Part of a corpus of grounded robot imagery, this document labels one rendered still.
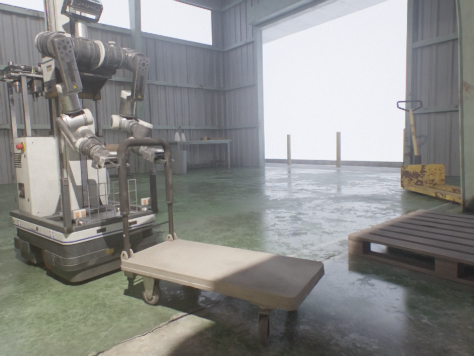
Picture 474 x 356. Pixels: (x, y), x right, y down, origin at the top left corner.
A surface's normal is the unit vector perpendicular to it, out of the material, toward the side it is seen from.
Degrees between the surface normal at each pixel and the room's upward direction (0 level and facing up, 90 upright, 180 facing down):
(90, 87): 90
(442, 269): 90
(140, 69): 111
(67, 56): 106
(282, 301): 90
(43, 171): 90
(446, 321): 0
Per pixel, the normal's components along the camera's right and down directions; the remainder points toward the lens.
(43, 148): 0.76, 0.03
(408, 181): 0.04, 0.08
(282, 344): -0.04, -1.00
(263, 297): -0.51, 0.09
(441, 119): -0.77, 0.07
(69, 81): 0.74, 0.30
